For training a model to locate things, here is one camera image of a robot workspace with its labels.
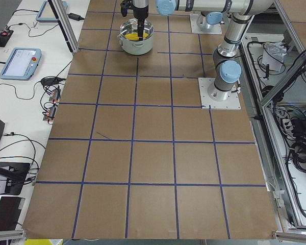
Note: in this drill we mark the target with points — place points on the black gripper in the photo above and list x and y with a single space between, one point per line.
140 15

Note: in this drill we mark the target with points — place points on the glass pot lid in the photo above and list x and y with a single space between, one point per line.
130 26

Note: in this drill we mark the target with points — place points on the yellow corn cob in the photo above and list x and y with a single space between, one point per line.
134 36

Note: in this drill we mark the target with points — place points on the pale green steel pot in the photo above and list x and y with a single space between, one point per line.
136 47

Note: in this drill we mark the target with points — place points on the black power adapter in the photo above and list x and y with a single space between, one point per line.
74 16

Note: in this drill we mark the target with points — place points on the far blue teach pendant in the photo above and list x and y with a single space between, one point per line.
45 13

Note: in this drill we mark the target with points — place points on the blue teach pendant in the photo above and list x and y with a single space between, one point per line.
21 64
45 13

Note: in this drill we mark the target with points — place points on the near blue teach pendant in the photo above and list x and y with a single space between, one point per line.
21 64

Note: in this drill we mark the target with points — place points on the brown paper table mat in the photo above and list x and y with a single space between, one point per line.
132 154

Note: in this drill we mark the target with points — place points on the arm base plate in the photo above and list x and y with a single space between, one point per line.
215 30
212 98

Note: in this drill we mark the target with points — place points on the aluminium frame post left side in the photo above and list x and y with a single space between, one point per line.
60 14

